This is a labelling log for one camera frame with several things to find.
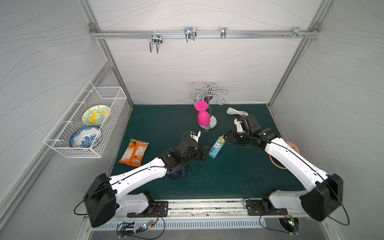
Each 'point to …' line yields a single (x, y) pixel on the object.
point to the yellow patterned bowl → (96, 115)
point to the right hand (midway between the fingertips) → (228, 136)
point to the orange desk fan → (294, 147)
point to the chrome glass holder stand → (206, 95)
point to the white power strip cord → (233, 111)
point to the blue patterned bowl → (85, 137)
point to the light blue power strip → (216, 148)
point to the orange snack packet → (134, 152)
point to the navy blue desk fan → (177, 175)
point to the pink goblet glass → (203, 116)
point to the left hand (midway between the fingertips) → (202, 147)
